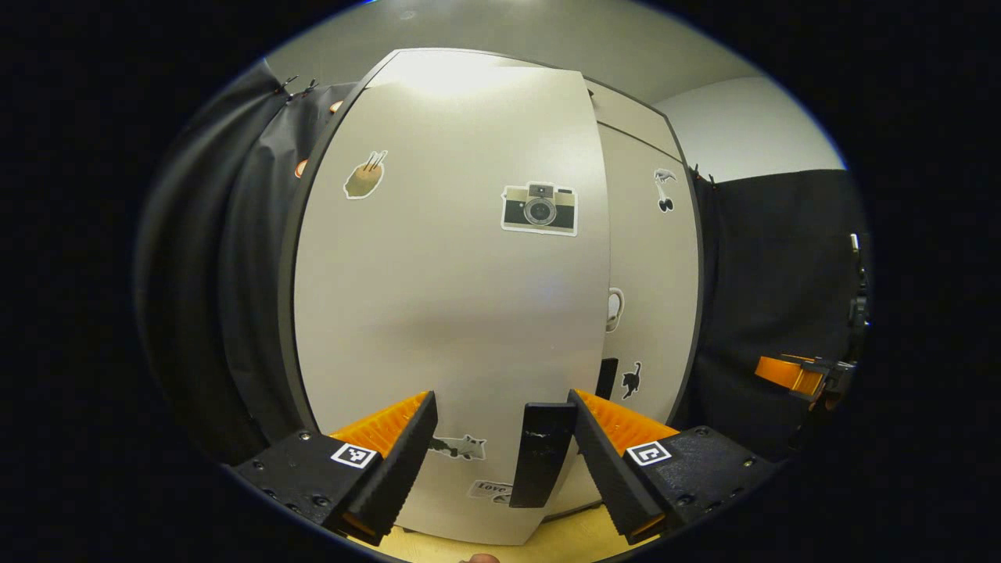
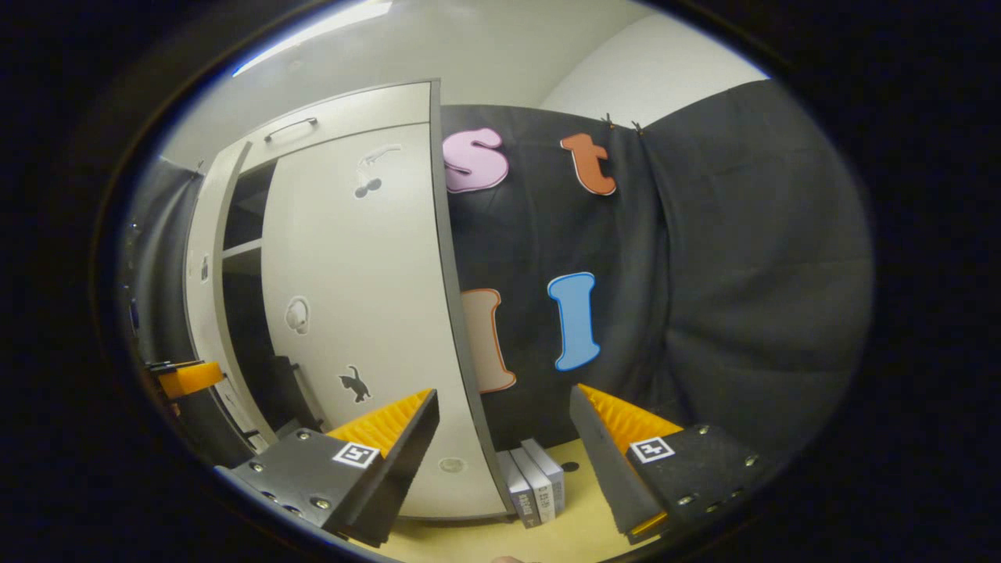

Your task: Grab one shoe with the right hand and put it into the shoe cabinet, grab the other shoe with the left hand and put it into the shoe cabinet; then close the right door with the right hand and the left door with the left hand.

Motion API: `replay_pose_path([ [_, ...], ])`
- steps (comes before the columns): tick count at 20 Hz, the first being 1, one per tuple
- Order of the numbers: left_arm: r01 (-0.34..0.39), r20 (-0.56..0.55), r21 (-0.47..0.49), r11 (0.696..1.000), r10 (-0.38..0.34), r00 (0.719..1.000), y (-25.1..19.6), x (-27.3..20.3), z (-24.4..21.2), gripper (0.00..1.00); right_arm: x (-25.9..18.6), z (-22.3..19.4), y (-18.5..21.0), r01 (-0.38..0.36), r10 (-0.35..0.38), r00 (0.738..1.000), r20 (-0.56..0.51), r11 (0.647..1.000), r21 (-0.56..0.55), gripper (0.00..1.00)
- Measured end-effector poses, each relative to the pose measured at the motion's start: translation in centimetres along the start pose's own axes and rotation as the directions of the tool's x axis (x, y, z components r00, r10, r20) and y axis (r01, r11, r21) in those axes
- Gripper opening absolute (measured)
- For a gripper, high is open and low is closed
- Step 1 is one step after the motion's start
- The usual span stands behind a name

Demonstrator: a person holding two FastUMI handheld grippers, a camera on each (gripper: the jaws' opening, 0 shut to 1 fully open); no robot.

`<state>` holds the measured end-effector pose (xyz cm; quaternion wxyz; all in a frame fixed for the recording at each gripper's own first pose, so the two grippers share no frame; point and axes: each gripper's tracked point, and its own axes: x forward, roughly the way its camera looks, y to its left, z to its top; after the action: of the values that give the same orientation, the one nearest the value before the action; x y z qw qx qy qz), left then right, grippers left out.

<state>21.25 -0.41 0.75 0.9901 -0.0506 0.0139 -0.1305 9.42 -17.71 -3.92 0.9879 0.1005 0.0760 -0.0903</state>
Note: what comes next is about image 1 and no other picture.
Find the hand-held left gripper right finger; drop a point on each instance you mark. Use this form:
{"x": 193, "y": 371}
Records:
{"x": 602, "y": 469}

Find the white shoe cabinet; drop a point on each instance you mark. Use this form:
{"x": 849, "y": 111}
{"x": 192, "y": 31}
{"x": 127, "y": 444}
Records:
{"x": 286, "y": 266}

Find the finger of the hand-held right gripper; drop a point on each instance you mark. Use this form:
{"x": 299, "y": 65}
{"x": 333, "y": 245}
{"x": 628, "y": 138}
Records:
{"x": 833, "y": 374}

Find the black backdrop cloth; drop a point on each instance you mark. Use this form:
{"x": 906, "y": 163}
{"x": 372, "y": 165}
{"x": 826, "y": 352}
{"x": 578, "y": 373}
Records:
{"x": 766, "y": 274}
{"x": 219, "y": 274}

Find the white door with camera sticker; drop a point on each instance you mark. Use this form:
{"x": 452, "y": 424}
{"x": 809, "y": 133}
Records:
{"x": 438, "y": 313}

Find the white door with headphone sticker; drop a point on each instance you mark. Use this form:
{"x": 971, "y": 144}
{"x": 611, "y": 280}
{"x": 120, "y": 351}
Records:
{"x": 649, "y": 274}

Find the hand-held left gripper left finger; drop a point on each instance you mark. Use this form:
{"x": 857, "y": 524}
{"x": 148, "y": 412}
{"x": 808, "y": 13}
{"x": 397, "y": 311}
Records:
{"x": 403, "y": 469}

